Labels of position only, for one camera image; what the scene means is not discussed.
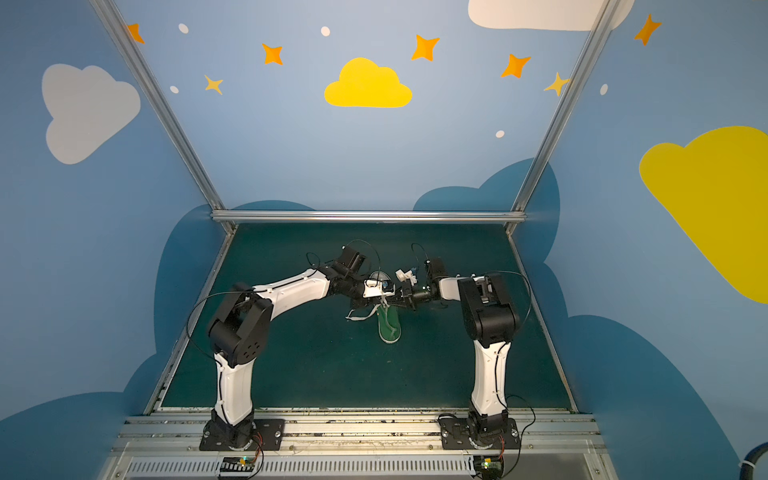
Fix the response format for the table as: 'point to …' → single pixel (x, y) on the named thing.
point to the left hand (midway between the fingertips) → (376, 291)
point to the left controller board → (237, 467)
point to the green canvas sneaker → (389, 321)
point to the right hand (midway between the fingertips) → (387, 300)
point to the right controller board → (489, 467)
